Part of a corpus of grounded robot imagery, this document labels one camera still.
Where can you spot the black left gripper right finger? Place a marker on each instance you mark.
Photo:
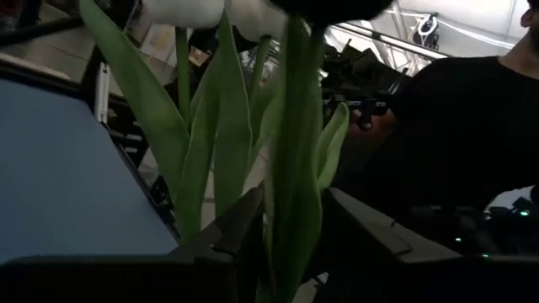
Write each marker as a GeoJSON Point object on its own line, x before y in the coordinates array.
{"type": "Point", "coordinates": [362, 244]}

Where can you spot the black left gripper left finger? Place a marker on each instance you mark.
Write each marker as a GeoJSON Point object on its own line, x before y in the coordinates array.
{"type": "Point", "coordinates": [240, 227]}

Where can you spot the black artificial tulip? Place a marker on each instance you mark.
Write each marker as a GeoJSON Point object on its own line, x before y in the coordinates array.
{"type": "Point", "coordinates": [295, 168]}

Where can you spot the white artificial tulip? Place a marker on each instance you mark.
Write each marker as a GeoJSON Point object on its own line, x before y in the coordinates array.
{"type": "Point", "coordinates": [185, 10]}
{"type": "Point", "coordinates": [257, 21]}

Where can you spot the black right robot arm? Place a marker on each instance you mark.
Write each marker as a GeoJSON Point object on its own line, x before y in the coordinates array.
{"type": "Point", "coordinates": [505, 227]}

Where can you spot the person's hand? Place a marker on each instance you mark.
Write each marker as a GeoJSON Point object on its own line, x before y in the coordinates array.
{"type": "Point", "coordinates": [370, 126]}

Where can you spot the person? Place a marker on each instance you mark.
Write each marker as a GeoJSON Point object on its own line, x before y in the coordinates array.
{"type": "Point", "coordinates": [463, 126]}

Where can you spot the black post with white strip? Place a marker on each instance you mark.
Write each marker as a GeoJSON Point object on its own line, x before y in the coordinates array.
{"type": "Point", "coordinates": [101, 92]}

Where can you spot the overhead frame beam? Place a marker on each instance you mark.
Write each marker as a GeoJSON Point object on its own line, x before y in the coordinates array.
{"type": "Point", "coordinates": [391, 41]}

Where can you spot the black overhead camera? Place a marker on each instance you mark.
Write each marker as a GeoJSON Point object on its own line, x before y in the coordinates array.
{"type": "Point", "coordinates": [426, 30]}

